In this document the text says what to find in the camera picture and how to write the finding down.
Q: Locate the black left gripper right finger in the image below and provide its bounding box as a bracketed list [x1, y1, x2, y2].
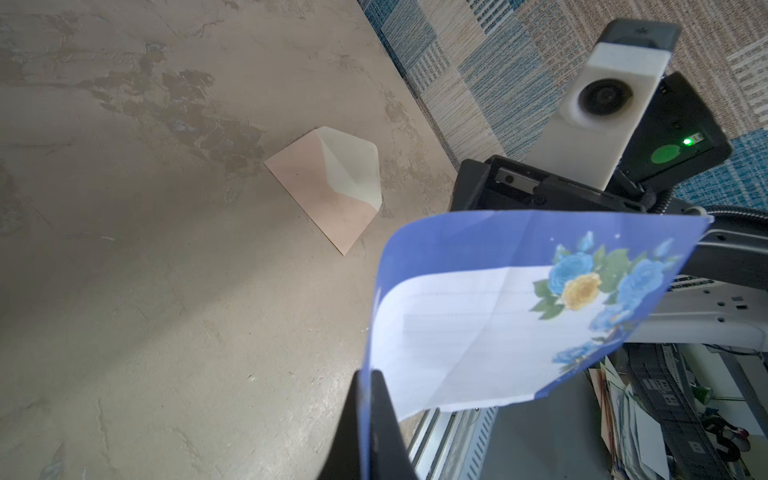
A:
[369, 370, 418, 480]

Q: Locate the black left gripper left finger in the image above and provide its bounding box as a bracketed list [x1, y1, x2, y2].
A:
[317, 371, 363, 480]

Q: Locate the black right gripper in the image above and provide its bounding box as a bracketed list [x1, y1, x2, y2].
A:
[449, 155, 647, 213]

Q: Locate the blue floral letter paper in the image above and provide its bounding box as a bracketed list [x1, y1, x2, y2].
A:
[358, 209, 714, 480]

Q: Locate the pink envelope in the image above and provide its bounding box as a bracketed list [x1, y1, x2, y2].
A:
[264, 126, 382, 255]

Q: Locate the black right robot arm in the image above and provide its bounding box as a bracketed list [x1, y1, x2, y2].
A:
[450, 72, 767, 353]

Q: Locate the stack of papers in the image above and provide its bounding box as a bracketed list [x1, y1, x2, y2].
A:
[588, 358, 671, 479]

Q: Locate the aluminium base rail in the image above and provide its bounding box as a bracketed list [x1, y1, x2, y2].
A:
[408, 407, 499, 480]

